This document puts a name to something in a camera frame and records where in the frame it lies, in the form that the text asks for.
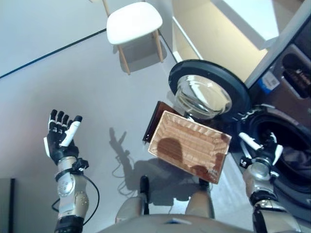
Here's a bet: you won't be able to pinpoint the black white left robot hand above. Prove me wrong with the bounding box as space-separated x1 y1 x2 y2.
43 109 83 166

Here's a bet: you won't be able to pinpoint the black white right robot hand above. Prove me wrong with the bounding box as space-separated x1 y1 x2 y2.
238 132 284 167

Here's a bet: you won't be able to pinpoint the grey front-load washing machine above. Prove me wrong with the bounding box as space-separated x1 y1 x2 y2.
228 43 311 209

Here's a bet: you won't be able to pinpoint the round glass washing machine door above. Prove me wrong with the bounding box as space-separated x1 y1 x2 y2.
168 59 251 122

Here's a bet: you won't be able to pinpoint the grey board black edge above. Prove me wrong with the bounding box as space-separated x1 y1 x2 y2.
0 178 17 233

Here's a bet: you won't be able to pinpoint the brown wicker laundry tray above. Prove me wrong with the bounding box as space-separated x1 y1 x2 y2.
147 110 232 184

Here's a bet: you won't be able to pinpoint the right robot leg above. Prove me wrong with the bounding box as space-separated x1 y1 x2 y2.
186 181 216 219

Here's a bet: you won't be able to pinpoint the robot leg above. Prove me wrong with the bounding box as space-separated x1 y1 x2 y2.
115 175 151 224
186 181 216 219

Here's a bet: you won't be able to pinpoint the left robot leg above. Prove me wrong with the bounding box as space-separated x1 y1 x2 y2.
115 175 151 224

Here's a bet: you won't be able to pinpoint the dark wooden stool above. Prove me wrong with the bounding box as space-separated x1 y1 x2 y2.
142 100 176 146

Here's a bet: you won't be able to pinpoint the white upright cabinet panel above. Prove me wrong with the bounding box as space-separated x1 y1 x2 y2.
244 0 311 89

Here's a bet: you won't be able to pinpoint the grey robot torso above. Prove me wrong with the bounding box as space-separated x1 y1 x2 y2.
97 213 253 233

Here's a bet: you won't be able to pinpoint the dark stacked dryer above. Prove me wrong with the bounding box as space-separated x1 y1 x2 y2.
293 12 311 50

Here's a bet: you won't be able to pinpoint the white counter cabinet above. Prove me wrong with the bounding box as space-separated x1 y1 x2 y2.
171 0 280 64

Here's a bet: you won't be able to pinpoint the white chair wooden legs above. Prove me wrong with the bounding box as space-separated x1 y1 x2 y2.
88 0 163 76

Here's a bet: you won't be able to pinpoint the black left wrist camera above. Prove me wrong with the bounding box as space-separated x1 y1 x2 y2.
72 157 89 172

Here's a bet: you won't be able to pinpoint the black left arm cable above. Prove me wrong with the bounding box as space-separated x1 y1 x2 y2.
51 174 100 221

